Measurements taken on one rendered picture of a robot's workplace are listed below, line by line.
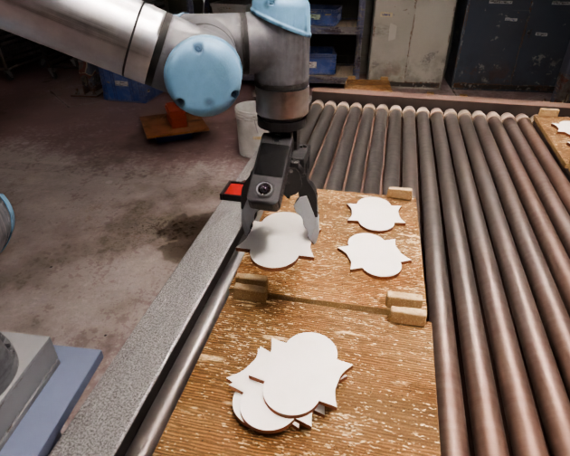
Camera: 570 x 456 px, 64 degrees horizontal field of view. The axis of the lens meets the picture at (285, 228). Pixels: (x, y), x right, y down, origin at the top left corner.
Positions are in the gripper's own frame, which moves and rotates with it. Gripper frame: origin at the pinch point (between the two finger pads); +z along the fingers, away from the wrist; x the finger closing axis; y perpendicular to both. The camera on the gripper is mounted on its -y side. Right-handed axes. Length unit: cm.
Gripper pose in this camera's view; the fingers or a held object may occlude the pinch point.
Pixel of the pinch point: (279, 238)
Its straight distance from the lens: 74.6
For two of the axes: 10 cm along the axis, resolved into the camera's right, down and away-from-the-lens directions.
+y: 2.1, -5.3, 8.2
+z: 0.0, 8.4, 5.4
